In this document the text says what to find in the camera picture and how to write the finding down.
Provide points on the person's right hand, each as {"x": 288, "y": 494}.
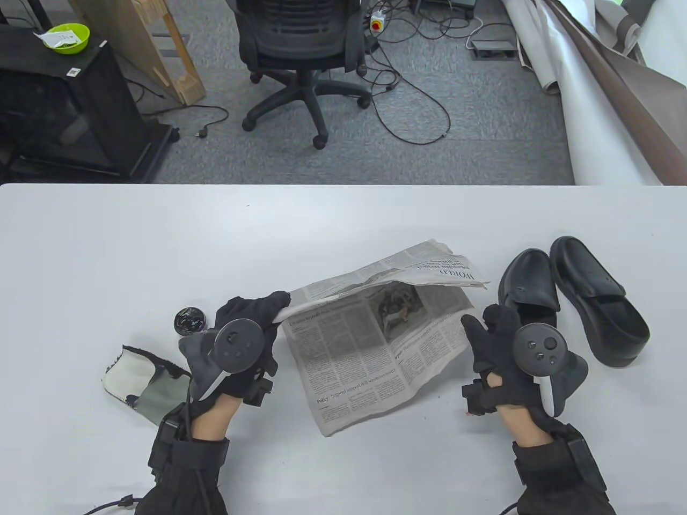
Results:
{"x": 496, "y": 354}

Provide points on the person's left hand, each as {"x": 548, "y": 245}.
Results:
{"x": 247, "y": 311}

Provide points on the grey hand controller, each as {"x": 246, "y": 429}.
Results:
{"x": 236, "y": 343}
{"x": 539, "y": 348}

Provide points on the black shoe polish tin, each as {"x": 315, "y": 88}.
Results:
{"x": 190, "y": 322}

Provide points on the black leather shoe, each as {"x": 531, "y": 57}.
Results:
{"x": 528, "y": 273}
{"x": 585, "y": 273}

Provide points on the printed newspaper sheet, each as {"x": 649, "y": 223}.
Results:
{"x": 354, "y": 365}

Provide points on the white polishing cloth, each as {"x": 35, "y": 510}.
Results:
{"x": 129, "y": 375}

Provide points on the person's right forearm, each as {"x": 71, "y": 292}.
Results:
{"x": 547, "y": 483}

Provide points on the black right wrist sensor module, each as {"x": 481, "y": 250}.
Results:
{"x": 585, "y": 461}

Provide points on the black wrist sensor module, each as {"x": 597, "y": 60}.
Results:
{"x": 166, "y": 445}
{"x": 585, "y": 461}

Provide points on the black left wrist sensor module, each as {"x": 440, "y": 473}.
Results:
{"x": 166, "y": 445}

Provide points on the black cabinet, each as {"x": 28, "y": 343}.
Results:
{"x": 80, "y": 107}

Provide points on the white and brown rolled sheet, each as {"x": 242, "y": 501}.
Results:
{"x": 590, "y": 107}

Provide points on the black mesh office chair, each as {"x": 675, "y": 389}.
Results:
{"x": 300, "y": 32}

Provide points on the grey floor box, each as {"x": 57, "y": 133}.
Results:
{"x": 494, "y": 47}

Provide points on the green plastic bowl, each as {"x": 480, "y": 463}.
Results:
{"x": 79, "y": 44}

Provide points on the emergency stop button box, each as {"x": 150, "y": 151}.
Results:
{"x": 377, "y": 23}

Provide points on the white packet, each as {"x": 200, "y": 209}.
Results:
{"x": 56, "y": 37}

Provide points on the black device box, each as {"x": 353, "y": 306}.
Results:
{"x": 445, "y": 2}

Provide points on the wooden frame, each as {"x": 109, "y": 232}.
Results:
{"x": 129, "y": 37}

